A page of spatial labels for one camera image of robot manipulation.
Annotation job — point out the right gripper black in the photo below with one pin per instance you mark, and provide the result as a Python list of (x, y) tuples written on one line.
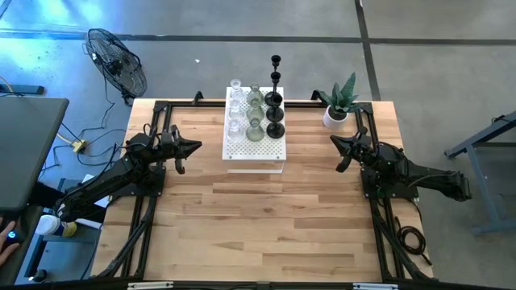
[(359, 147)]

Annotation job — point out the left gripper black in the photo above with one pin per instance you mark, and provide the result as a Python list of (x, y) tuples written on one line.
[(169, 146)]

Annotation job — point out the clear glass candle holder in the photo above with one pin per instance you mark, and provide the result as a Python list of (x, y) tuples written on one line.
[(235, 135), (235, 113), (235, 93)]

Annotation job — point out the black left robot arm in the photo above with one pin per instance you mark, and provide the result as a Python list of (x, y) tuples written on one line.
[(113, 173)]

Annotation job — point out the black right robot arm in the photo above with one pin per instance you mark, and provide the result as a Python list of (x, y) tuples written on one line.
[(423, 177)]

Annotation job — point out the white plant pot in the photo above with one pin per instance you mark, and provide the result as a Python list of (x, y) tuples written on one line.
[(331, 123)]

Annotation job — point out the green snake plant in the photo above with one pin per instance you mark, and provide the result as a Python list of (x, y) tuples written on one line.
[(342, 98)]

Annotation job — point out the white perforated shelf riser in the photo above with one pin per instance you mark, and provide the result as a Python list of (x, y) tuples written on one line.
[(258, 151)]

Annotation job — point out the black floor fan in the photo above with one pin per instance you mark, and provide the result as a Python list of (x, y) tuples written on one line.
[(117, 64)]

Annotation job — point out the yellow power strip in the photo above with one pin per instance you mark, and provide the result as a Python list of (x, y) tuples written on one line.
[(79, 146)]

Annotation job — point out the white paper sheet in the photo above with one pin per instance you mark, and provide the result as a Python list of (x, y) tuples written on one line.
[(92, 222)]

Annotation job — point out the white bottle yellow base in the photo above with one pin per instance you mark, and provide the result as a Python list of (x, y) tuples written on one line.
[(52, 225)]

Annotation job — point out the dark office desk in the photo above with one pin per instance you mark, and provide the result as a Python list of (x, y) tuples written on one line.
[(28, 149)]

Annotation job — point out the black desk foot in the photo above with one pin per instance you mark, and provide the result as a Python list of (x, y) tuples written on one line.
[(22, 89)]

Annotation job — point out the black computer mouse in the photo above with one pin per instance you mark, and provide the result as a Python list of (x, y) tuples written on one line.
[(12, 235)]

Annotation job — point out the person's hand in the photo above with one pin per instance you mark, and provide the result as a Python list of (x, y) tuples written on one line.
[(6, 253)]

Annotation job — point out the black aluminium table frame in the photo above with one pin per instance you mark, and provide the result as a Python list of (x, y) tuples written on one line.
[(193, 104)]

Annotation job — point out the grey-blue desk frame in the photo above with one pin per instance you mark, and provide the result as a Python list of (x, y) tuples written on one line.
[(482, 185)]

